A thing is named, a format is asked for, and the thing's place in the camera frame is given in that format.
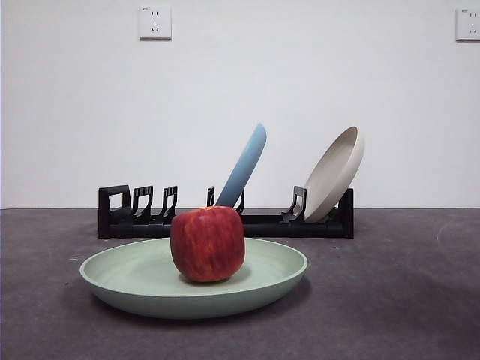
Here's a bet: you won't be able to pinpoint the red apple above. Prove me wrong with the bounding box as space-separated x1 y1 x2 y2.
169 205 246 283

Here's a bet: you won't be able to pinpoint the green plate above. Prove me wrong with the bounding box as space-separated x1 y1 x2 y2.
79 236 309 320

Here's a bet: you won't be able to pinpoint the blue plate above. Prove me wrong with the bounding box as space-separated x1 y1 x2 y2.
214 122 269 209

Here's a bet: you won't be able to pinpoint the black plate rack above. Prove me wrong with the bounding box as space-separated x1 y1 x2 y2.
97 183 356 239

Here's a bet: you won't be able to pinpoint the beige plate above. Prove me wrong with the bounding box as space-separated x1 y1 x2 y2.
303 125 367 223

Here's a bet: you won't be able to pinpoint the white wall socket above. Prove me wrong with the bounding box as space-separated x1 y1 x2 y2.
454 7 480 42
139 6 173 41

